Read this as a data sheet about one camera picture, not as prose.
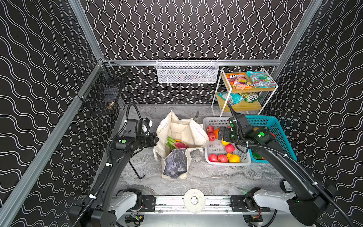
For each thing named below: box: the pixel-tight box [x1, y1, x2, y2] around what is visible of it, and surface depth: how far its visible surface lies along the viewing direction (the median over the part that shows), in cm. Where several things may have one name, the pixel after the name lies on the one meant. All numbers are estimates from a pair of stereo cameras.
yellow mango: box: [226, 153, 241, 164], surface depth 87 cm
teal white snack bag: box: [217, 91, 245, 105], surface depth 102 cm
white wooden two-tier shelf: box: [211, 67, 279, 117], surface depth 90 cm
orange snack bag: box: [225, 72, 254, 90], surface depth 85 cm
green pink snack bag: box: [246, 70, 278, 88], surface depth 85 cm
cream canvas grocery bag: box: [153, 109, 209, 180], surface depth 83 cm
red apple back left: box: [206, 125, 215, 133], surface depth 102 cm
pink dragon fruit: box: [173, 141, 190, 149], surface depth 88 cm
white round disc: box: [183, 188, 207, 214], surface depth 77 cm
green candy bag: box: [238, 91, 262, 103], surface depth 102 cm
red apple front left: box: [208, 153, 218, 163], surface depth 87 cm
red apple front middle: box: [217, 154, 228, 163], surface depth 87 cm
